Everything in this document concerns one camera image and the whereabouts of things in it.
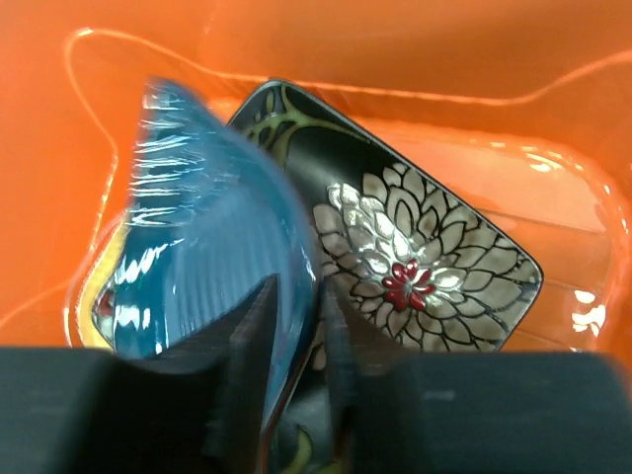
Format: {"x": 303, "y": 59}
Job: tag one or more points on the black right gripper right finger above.
{"x": 397, "y": 411}

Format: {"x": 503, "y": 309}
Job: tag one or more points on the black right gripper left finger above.
{"x": 195, "y": 408}

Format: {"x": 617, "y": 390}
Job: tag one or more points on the small yellow square dish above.
{"x": 100, "y": 268}

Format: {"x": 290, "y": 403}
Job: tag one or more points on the black floral square plate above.
{"x": 422, "y": 266}

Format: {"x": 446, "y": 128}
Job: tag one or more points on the blue leaf-shaped plate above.
{"x": 210, "y": 215}

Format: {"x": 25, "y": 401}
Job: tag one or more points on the orange plastic bin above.
{"x": 521, "y": 107}

